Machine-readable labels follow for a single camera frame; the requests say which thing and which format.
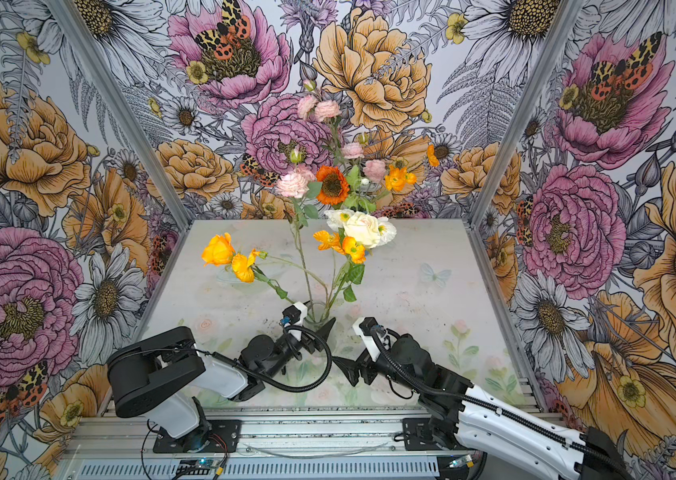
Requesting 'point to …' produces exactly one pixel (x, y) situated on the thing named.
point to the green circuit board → (195, 467)
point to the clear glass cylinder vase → (317, 315)
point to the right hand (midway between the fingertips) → (348, 354)
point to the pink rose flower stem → (374, 169)
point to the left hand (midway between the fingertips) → (324, 315)
